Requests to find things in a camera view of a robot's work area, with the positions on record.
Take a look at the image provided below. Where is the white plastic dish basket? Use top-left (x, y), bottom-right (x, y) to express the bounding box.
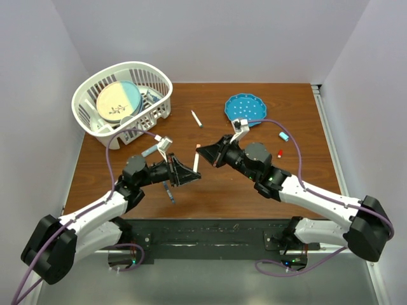
top-left (71, 61), bottom-right (173, 149)

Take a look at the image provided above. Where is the blue dotted plate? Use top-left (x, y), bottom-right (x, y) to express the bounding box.
top-left (224, 93), bottom-right (267, 127)

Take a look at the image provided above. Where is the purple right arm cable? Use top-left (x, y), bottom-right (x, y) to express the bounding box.
top-left (247, 118), bottom-right (396, 278)

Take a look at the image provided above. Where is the light blue pen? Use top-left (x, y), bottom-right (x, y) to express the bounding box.
top-left (141, 145), bottom-right (158, 158)

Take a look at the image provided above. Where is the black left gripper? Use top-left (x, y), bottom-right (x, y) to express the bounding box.
top-left (137, 152), bottom-right (200, 187)

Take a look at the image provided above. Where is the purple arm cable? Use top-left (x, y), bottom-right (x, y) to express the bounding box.
top-left (9, 128), bottom-right (160, 305)
top-left (247, 118), bottom-right (396, 278)

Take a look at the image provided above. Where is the white pen with teal tip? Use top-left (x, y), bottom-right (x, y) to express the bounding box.
top-left (191, 110), bottom-right (203, 128)

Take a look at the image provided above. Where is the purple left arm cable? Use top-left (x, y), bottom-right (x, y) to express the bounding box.
top-left (9, 128), bottom-right (160, 305)

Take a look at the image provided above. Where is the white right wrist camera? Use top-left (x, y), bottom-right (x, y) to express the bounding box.
top-left (230, 119), bottom-right (250, 143)

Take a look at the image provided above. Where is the white pen with orange tip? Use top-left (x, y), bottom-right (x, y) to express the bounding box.
top-left (193, 152), bottom-right (199, 172)

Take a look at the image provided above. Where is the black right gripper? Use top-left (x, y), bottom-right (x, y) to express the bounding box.
top-left (197, 135), bottom-right (258, 182)

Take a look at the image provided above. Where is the cream and blue plate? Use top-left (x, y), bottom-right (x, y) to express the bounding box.
top-left (96, 81), bottom-right (142, 123)

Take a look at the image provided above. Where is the light blue eraser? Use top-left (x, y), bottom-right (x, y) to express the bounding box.
top-left (279, 132), bottom-right (289, 142)

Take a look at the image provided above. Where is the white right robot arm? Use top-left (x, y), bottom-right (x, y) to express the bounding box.
top-left (197, 135), bottom-right (394, 262)

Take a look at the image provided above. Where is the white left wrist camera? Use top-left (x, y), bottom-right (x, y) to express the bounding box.
top-left (155, 135), bottom-right (173, 162)

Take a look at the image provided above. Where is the white cup in basket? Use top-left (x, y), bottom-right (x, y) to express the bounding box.
top-left (120, 116), bottom-right (134, 126)

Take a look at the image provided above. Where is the blue patterned pen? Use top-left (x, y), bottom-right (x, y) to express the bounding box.
top-left (162, 181), bottom-right (176, 205)

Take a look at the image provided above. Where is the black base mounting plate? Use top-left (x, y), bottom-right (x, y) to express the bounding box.
top-left (95, 217), bottom-right (322, 271)

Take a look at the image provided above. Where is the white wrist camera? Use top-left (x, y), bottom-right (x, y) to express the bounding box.
top-left (230, 119), bottom-right (250, 143)
top-left (155, 135), bottom-right (173, 162)

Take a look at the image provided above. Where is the aluminium frame rail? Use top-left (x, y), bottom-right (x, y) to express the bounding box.
top-left (311, 85), bottom-right (383, 304)

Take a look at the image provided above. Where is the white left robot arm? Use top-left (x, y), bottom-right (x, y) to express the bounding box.
top-left (21, 153), bottom-right (201, 285)

